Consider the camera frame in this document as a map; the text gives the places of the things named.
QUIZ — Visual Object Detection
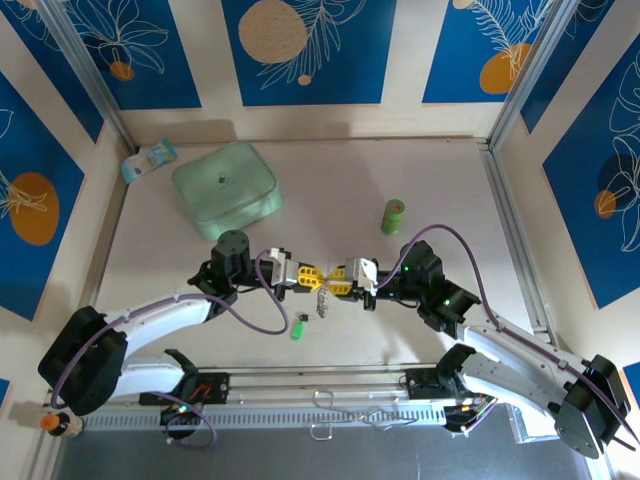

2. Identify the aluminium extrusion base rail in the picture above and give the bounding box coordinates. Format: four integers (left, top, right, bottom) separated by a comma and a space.
194, 365, 451, 404

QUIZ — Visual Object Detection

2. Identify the wet wipes packet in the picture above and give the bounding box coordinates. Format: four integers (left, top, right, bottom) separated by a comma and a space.
121, 138, 179, 184

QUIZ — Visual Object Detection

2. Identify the silver keyring with chain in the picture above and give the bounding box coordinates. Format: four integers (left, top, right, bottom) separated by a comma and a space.
314, 279, 334, 320

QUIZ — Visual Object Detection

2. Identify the aluminium side rail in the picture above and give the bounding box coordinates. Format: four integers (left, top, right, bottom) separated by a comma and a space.
480, 144, 557, 346

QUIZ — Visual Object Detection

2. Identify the grey slotted cable duct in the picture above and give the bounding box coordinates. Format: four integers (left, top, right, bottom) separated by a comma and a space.
82, 403, 451, 432

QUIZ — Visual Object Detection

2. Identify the aluminium frame post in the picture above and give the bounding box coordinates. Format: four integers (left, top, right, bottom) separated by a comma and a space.
37, 0, 140, 154
487, 0, 581, 149

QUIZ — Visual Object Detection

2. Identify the mint green zip case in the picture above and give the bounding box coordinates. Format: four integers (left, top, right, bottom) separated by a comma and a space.
171, 140, 284, 243

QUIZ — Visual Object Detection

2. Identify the silver wire hanger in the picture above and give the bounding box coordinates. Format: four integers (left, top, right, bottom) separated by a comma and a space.
309, 389, 419, 442

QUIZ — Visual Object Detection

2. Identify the bottle with orange cap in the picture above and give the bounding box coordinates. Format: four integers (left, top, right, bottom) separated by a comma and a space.
39, 412, 85, 440

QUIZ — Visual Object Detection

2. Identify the green cylindrical can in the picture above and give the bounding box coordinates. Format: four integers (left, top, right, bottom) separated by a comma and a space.
380, 198, 405, 236

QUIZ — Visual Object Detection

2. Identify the grey metal bracket plate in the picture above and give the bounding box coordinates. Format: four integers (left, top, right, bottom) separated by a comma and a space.
507, 402, 564, 445

